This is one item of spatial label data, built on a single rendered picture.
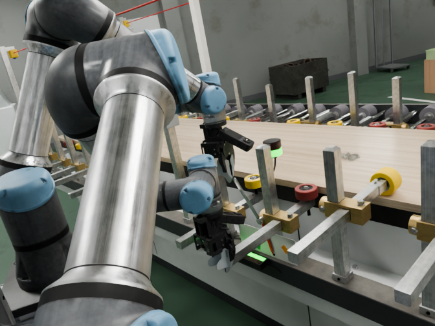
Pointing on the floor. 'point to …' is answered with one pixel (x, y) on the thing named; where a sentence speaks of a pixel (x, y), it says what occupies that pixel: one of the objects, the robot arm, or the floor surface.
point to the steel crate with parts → (298, 77)
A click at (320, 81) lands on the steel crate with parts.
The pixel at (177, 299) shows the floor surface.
